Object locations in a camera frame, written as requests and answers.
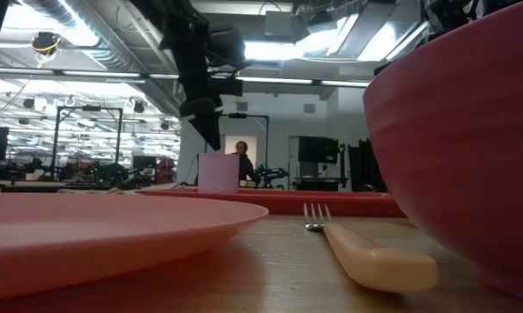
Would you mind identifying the grey ceiling box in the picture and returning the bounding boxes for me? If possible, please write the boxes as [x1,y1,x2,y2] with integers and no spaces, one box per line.
[264,10,295,38]

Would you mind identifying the lilac plastic mug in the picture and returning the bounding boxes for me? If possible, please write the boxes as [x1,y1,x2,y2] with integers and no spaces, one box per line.
[197,152,241,194]

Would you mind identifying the red plastic tray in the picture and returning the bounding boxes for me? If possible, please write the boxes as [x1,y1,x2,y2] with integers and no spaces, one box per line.
[135,187,407,218]

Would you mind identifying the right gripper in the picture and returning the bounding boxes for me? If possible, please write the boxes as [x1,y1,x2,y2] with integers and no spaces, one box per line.
[373,0,480,77]

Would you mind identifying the beige cloth napkin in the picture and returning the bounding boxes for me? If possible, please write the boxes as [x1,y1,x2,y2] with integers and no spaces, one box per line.
[56,187,137,196]

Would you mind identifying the long ceiling light strip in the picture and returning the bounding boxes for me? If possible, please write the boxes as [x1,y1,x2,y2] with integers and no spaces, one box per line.
[0,67,372,88]

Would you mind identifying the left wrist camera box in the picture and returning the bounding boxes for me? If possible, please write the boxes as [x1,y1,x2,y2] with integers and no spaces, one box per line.
[207,25,248,69]

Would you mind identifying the black wall monitor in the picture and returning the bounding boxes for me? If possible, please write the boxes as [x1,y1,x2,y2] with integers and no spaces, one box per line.
[297,136,340,165]

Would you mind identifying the fork with orange handle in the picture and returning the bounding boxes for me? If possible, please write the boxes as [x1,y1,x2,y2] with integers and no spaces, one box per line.
[303,202,439,295]

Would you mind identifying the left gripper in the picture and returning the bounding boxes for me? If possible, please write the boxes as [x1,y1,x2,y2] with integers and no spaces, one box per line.
[159,0,244,151]

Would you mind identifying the yellow ceiling cable coil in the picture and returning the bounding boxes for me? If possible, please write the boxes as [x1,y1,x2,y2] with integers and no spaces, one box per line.
[30,31,63,58]

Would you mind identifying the person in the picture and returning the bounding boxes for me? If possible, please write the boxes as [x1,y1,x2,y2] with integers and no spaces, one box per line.
[231,140,262,187]

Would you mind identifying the pink plastic plate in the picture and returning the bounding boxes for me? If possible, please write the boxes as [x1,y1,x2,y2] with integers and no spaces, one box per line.
[0,192,270,303]

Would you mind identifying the black curtain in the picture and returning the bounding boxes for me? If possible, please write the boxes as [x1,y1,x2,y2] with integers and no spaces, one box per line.
[347,138,387,193]

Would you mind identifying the black distant station frame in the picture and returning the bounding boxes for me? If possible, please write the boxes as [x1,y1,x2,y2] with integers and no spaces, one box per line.
[204,113,270,189]
[50,105,124,180]

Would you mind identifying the distant robot station arms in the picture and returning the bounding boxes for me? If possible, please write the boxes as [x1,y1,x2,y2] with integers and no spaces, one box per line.
[9,156,136,183]

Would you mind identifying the magenta plastic bowl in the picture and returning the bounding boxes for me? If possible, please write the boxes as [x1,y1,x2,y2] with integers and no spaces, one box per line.
[362,0,523,306]

